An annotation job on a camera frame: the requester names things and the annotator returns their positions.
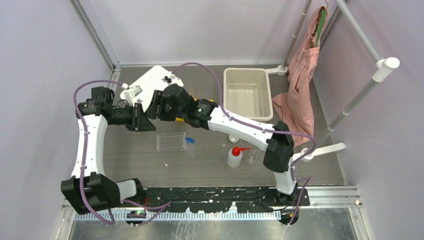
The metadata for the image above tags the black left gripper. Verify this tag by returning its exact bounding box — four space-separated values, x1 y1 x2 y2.
108 102 156 132

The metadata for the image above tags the clear glass test tube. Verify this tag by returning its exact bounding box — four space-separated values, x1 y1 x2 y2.
189 88 195 97

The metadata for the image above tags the blue capped vial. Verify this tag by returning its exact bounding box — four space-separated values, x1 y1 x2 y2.
190 138 195 157
185 137 191 156

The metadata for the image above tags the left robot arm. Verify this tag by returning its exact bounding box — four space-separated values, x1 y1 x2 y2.
60 86 156 215

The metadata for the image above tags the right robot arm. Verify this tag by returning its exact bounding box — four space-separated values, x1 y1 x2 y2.
140 84 298 206

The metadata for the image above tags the yellow test tube rack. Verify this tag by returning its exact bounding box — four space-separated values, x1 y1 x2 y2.
175 96 215 123

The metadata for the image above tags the clear acrylic tube tray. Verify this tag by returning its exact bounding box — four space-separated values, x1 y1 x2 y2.
156 132 187 152

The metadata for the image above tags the small white cup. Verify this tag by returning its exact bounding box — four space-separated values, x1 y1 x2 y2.
228 135 240 144

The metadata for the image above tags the white red wash bottle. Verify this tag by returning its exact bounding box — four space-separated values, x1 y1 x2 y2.
227 147 251 168

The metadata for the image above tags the beige plastic bin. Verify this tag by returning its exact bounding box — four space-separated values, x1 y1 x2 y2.
223 67 274 123

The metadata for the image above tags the pink cloth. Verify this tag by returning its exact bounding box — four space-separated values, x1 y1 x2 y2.
272 5 329 136

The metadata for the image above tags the green clothes hanger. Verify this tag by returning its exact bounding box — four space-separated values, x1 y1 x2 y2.
314 7 327 47

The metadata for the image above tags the white garment rack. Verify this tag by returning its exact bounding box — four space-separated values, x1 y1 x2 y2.
266 0 401 163

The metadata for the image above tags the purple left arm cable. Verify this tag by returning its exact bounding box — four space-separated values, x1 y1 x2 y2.
72 80 172 227

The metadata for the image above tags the aluminium frame rail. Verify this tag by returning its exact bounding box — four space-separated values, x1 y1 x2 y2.
61 187 364 222

